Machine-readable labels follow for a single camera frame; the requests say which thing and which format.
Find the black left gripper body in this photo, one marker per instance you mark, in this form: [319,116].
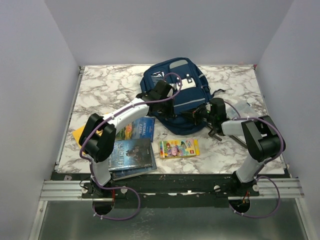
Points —
[166,109]

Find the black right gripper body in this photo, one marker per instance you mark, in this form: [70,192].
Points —
[202,113]

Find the navy blue student backpack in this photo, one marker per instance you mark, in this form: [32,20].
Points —
[195,92]

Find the yellow crayon box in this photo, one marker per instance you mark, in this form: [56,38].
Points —
[179,148]

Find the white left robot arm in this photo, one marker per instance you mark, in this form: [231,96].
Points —
[98,152]

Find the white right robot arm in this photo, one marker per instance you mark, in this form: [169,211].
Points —
[263,140]

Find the Animal Farm blue book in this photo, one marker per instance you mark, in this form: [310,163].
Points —
[142,128]

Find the clear plastic organizer box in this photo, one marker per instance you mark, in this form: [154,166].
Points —
[244,109]

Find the Wuthering Heights dark book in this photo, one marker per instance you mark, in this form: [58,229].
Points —
[130,154]

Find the dark book underneath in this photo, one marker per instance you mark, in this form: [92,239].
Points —
[129,173]

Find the yellow notebook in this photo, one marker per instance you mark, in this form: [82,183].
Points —
[78,135]

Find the steel clamp handle tool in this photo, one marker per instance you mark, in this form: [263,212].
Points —
[225,136]

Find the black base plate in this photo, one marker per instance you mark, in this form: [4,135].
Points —
[168,190]

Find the aluminium rail frame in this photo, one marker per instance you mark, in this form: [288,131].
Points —
[68,216]

